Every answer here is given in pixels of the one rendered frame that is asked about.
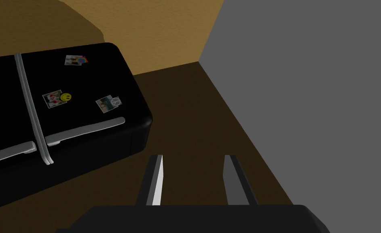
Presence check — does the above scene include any grey refrigerator door handle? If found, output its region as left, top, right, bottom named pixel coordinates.
left=44, top=117, right=126, bottom=147
left=0, top=141, right=37, bottom=167

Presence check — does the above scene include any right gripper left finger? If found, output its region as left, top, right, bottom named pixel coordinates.
left=135, top=154, right=164, bottom=207

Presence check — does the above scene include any black refrigerator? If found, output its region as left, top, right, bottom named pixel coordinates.
left=0, top=42, right=154, bottom=214

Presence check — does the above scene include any photo with smiley magnet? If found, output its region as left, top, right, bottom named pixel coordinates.
left=42, top=89, right=72, bottom=109

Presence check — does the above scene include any photo with peace sign magnet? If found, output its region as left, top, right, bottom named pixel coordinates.
left=95, top=95, right=123, bottom=114

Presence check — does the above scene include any photo with rainbow magnet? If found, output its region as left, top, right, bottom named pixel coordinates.
left=64, top=55, right=89, bottom=66

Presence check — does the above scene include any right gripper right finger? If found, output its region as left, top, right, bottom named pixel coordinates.
left=222, top=154, right=259, bottom=206

